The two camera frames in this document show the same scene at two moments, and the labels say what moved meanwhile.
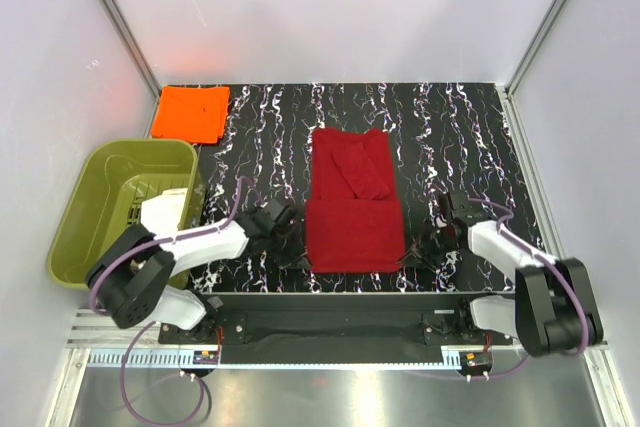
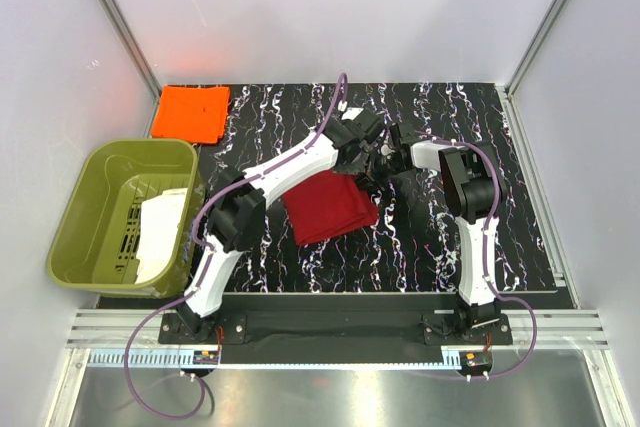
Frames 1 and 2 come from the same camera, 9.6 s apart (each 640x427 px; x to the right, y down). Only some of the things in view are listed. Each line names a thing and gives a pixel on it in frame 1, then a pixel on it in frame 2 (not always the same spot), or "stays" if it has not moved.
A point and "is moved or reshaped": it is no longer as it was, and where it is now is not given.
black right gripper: x=434 y=259 to x=376 y=179
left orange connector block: x=205 y=357 stays
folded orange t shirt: x=195 y=113 stays
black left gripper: x=297 y=255 to x=358 y=167
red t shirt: x=353 y=226 is moved or reshaped
